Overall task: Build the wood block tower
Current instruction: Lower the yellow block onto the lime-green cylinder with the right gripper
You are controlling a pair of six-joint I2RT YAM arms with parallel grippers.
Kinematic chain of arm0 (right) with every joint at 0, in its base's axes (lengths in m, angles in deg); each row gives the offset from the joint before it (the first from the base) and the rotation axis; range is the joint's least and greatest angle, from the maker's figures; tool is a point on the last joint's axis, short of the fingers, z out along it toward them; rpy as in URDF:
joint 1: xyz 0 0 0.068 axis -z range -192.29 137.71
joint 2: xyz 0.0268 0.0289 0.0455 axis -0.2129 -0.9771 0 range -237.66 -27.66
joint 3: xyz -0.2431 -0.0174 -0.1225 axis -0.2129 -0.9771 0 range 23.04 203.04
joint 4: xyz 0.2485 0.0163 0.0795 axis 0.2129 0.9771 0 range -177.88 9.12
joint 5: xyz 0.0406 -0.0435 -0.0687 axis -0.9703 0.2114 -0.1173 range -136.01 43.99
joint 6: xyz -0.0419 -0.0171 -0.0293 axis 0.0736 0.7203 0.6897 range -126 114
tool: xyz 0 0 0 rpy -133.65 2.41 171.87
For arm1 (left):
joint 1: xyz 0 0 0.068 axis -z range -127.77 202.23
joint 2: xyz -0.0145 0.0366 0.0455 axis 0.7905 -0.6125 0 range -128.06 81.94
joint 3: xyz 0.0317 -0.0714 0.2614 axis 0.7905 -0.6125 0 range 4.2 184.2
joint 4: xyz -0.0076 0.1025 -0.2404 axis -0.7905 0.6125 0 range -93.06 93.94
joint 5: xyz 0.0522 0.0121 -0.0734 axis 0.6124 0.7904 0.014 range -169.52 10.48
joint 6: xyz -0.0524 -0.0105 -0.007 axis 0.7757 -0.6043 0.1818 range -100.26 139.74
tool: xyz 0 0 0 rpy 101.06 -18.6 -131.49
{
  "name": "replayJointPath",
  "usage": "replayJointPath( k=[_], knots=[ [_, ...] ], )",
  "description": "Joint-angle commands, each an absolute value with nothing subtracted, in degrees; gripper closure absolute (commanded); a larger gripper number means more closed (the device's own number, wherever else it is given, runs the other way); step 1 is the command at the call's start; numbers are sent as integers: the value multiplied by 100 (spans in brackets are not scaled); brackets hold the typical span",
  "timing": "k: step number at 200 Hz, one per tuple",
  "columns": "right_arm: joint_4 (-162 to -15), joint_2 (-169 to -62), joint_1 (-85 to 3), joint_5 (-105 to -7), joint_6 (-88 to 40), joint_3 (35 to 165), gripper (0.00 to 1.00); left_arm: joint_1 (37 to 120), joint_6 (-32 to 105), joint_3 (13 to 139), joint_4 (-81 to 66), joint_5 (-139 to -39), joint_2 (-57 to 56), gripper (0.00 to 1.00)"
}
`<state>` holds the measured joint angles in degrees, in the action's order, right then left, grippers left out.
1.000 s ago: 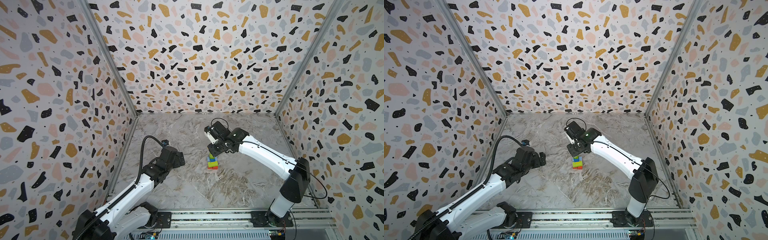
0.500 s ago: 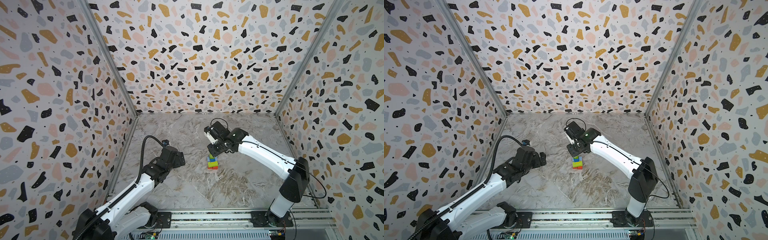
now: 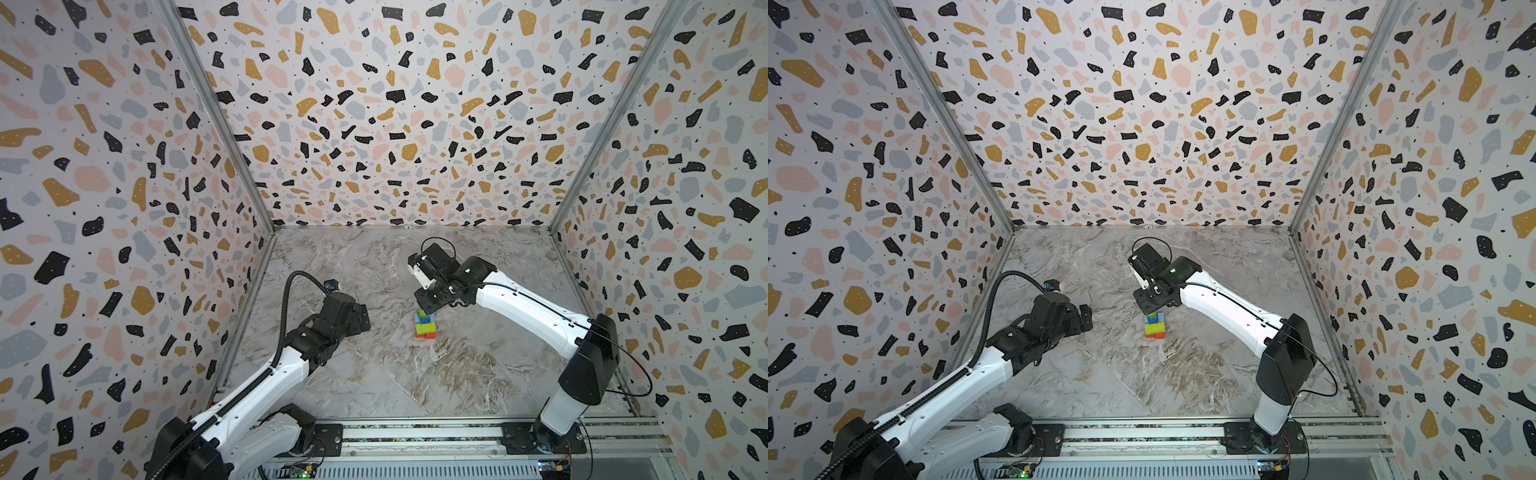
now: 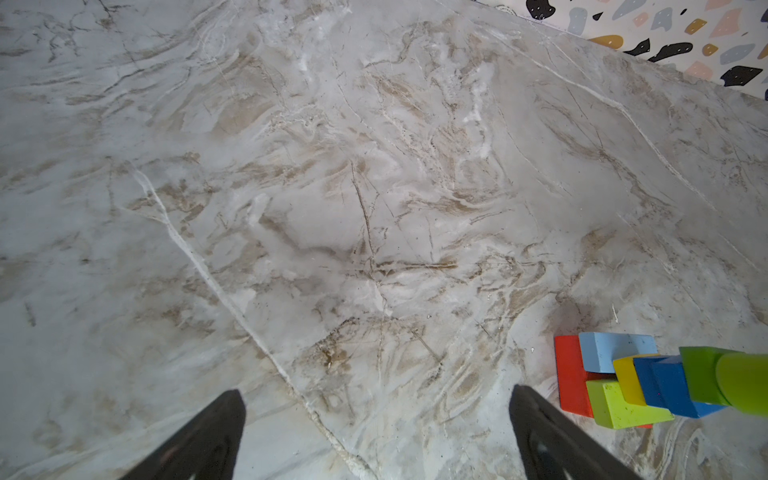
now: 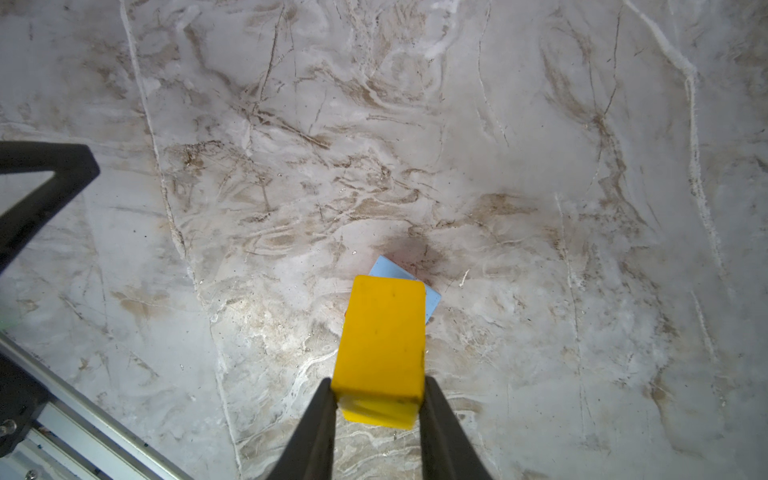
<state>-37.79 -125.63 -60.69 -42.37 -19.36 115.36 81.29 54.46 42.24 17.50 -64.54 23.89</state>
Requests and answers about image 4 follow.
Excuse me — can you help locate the light blue rectangular block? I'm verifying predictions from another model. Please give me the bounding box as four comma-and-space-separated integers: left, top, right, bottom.
578, 332, 658, 374

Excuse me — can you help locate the lime green cylinder block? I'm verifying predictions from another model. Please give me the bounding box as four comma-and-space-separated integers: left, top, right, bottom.
715, 353, 768, 417

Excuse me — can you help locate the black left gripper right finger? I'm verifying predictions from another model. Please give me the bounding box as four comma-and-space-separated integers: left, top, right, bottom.
509, 384, 638, 479

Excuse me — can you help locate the blue number cube nine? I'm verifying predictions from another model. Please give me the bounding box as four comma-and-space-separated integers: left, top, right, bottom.
651, 355, 725, 418

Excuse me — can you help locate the green number cube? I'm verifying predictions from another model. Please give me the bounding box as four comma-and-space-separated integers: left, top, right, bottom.
679, 346, 737, 406

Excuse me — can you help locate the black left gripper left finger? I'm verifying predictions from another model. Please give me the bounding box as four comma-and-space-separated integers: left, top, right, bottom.
122, 389, 246, 480

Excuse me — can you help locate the lime green rectangular block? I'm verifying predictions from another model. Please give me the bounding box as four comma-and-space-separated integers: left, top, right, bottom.
586, 380, 675, 430

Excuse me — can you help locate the yellow wood cube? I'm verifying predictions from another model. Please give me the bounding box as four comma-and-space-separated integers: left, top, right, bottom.
613, 355, 666, 408

